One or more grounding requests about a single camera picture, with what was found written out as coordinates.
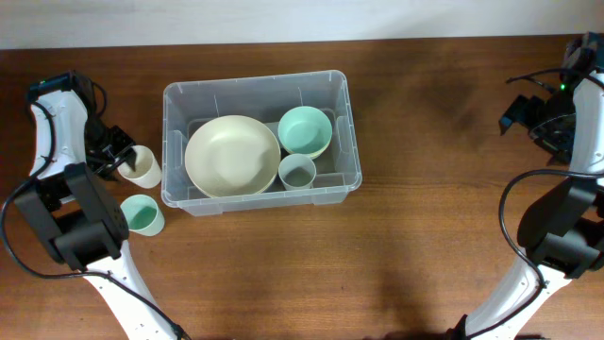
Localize clear plastic storage bin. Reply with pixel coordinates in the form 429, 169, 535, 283
160, 70, 362, 216

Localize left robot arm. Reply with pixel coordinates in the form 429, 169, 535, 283
1, 70, 189, 339

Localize green plastic cup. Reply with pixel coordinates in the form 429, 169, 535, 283
120, 195, 165, 237

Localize cream bowl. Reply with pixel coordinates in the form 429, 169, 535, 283
184, 115, 281, 197

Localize cream plastic cup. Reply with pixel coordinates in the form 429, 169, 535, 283
118, 145, 162, 189

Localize grey plastic cup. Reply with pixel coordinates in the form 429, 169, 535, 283
278, 154, 317, 191

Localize light green small bowl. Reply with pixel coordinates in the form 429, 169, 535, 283
277, 106, 333, 159

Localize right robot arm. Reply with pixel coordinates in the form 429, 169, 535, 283
445, 66, 603, 339

